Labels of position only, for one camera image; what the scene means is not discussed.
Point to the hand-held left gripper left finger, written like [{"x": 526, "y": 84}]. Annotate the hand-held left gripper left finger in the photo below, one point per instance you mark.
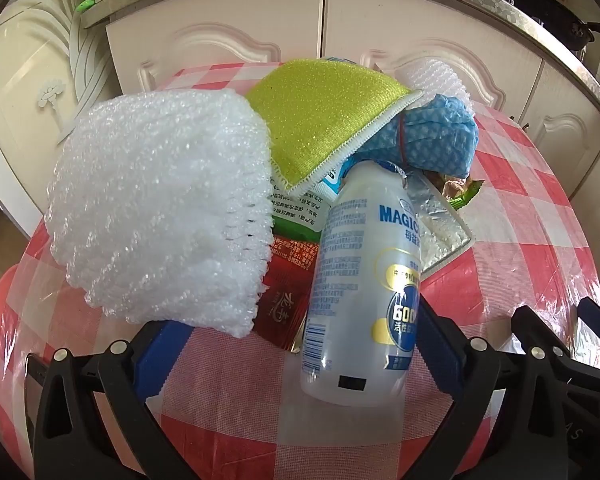
[{"x": 156, "y": 360}]

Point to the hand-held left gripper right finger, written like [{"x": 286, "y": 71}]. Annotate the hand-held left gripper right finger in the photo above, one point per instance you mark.
[{"x": 442, "y": 355}]

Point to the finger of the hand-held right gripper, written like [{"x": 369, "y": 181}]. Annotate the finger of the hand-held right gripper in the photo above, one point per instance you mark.
[
  {"x": 594, "y": 312},
  {"x": 525, "y": 325}
]

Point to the white plastic bottle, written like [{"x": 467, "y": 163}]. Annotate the white plastic bottle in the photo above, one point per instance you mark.
[{"x": 365, "y": 280}]

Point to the green snack packet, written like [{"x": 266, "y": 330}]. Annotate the green snack packet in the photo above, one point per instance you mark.
[{"x": 462, "y": 197}]

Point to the large white foam net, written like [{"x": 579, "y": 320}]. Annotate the large white foam net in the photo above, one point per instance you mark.
[{"x": 155, "y": 205}]

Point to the small white foam net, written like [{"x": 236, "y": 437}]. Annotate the small white foam net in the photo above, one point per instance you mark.
[{"x": 437, "y": 80}]

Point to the red checkered tablecloth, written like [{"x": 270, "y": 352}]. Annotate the red checkered tablecloth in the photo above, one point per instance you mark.
[{"x": 520, "y": 220}]

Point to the silver foil wrapper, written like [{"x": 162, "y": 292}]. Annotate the silver foil wrapper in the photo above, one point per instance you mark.
[{"x": 442, "y": 230}]

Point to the red foil wrapper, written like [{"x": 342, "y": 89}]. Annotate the red foil wrapper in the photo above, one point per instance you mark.
[{"x": 285, "y": 285}]

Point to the cream cabinet door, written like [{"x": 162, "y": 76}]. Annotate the cream cabinet door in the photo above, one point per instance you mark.
[
  {"x": 575, "y": 125},
  {"x": 205, "y": 35},
  {"x": 430, "y": 25}
]

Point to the green and white packet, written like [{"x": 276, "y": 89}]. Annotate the green and white packet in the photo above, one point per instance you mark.
[{"x": 305, "y": 210}]

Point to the blue cloth bundle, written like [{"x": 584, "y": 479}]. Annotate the blue cloth bundle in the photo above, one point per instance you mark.
[{"x": 430, "y": 135}]

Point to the yellow-green scouring cloth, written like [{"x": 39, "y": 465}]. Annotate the yellow-green scouring cloth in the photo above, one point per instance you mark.
[{"x": 315, "y": 120}]

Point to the black frying pan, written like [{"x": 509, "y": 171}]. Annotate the black frying pan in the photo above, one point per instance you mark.
[{"x": 545, "y": 7}]

